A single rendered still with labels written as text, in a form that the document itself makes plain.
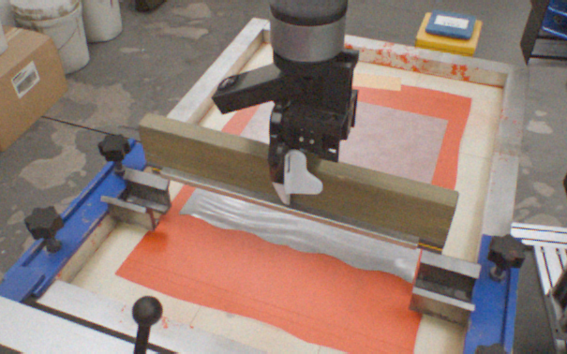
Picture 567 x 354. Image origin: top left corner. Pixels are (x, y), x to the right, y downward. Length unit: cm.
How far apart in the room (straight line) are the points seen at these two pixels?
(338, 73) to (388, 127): 48
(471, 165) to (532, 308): 87
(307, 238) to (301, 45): 36
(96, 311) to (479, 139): 69
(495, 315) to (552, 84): 248
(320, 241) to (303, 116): 28
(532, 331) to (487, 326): 103
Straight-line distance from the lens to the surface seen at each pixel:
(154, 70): 305
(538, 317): 180
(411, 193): 66
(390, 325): 77
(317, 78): 60
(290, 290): 78
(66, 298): 78
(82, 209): 86
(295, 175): 66
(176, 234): 86
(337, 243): 83
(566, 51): 133
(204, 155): 73
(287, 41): 56
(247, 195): 73
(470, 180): 98
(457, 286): 77
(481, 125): 110
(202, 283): 80
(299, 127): 61
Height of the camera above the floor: 159
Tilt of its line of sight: 43 degrees down
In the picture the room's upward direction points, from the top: straight up
